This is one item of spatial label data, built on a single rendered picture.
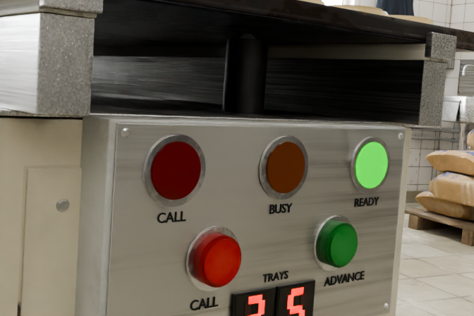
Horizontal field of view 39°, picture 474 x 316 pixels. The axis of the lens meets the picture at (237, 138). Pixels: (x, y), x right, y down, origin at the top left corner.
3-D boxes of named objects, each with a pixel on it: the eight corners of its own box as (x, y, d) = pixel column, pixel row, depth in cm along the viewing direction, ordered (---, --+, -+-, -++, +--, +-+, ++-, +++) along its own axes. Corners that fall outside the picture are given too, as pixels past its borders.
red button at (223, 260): (183, 283, 39) (186, 232, 38) (225, 277, 41) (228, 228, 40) (199, 291, 37) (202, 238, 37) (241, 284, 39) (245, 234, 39)
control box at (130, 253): (68, 361, 38) (81, 113, 37) (357, 300, 53) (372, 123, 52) (98, 386, 35) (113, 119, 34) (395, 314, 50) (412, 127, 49)
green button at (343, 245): (309, 264, 45) (312, 220, 45) (340, 259, 47) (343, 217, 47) (326, 271, 44) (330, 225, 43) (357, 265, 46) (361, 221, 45)
